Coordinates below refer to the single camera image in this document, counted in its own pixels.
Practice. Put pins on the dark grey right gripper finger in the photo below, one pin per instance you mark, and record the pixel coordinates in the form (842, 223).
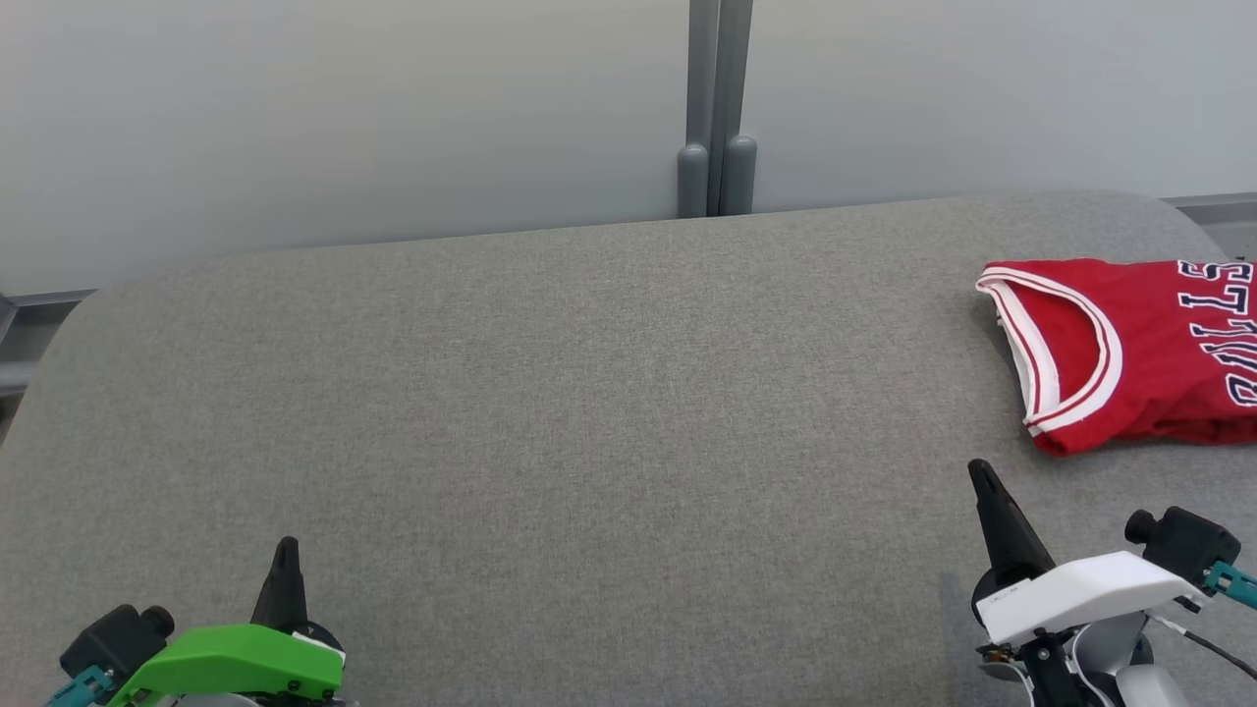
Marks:
(1021, 550)
(997, 555)

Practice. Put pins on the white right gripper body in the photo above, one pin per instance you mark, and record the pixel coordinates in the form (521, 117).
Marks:
(1070, 594)

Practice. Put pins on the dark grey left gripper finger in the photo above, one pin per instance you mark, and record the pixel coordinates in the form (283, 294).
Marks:
(295, 599)
(273, 594)

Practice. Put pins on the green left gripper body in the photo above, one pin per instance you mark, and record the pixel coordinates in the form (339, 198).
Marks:
(236, 658)

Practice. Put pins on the red Bulls basketball jersey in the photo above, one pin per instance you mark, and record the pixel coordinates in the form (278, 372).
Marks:
(1149, 344)

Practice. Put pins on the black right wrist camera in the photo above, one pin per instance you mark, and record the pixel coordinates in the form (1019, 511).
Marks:
(1183, 545)

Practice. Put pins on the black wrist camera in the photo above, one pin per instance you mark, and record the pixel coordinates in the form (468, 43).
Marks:
(1183, 545)
(113, 638)

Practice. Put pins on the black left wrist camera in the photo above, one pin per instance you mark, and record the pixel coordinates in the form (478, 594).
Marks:
(113, 638)

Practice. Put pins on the grey partition base rail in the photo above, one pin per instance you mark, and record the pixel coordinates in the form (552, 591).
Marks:
(39, 298)
(1218, 208)

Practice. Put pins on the grey partition post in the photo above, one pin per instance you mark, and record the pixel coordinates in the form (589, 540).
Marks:
(717, 98)

